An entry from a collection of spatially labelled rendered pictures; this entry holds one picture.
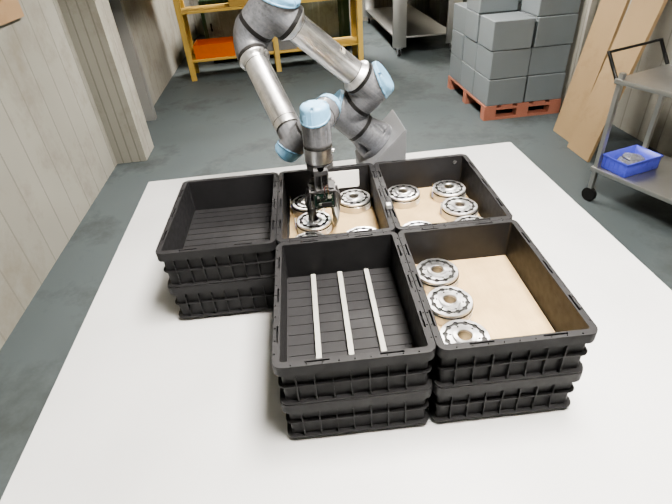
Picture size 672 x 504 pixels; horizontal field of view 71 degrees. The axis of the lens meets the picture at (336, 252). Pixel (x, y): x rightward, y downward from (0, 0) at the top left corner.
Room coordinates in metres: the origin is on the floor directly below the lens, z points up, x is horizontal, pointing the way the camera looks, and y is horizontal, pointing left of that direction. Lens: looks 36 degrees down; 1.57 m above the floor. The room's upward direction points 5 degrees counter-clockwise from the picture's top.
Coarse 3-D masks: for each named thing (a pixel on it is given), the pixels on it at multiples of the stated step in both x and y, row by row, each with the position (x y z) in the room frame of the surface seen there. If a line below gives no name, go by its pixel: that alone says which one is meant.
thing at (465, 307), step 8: (440, 288) 0.81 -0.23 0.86; (448, 288) 0.81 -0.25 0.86; (456, 288) 0.81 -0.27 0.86; (432, 296) 0.79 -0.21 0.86; (464, 296) 0.78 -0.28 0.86; (432, 304) 0.76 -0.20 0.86; (440, 304) 0.76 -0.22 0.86; (464, 304) 0.75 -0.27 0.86; (472, 304) 0.75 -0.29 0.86; (440, 312) 0.73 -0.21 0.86; (448, 312) 0.74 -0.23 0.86; (456, 312) 0.73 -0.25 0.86; (464, 312) 0.73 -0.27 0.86
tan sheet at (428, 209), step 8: (424, 192) 1.32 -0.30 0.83; (424, 200) 1.27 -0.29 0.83; (432, 200) 1.27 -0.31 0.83; (416, 208) 1.23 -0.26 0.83; (424, 208) 1.22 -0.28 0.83; (432, 208) 1.22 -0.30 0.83; (400, 216) 1.19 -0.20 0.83; (408, 216) 1.18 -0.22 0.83; (416, 216) 1.18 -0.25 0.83; (424, 216) 1.18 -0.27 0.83; (432, 216) 1.17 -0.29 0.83; (440, 216) 1.17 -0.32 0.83; (480, 216) 1.15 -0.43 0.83; (400, 224) 1.14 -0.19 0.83
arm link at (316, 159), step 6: (306, 150) 1.16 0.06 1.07; (330, 150) 1.12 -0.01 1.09; (306, 156) 1.12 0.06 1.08; (312, 156) 1.11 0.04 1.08; (318, 156) 1.10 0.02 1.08; (324, 156) 1.11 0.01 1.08; (330, 156) 1.12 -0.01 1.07; (306, 162) 1.12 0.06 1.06; (312, 162) 1.11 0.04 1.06; (318, 162) 1.10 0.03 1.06; (324, 162) 1.11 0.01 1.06; (330, 162) 1.13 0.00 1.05
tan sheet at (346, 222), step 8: (328, 208) 1.27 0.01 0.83; (344, 216) 1.21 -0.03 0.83; (352, 216) 1.21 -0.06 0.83; (360, 216) 1.21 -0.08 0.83; (368, 216) 1.20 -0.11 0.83; (296, 224) 1.19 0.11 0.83; (344, 224) 1.17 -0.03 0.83; (352, 224) 1.17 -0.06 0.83; (360, 224) 1.16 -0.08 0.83; (368, 224) 1.16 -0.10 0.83; (376, 224) 1.15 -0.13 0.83; (296, 232) 1.15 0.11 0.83; (336, 232) 1.13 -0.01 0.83
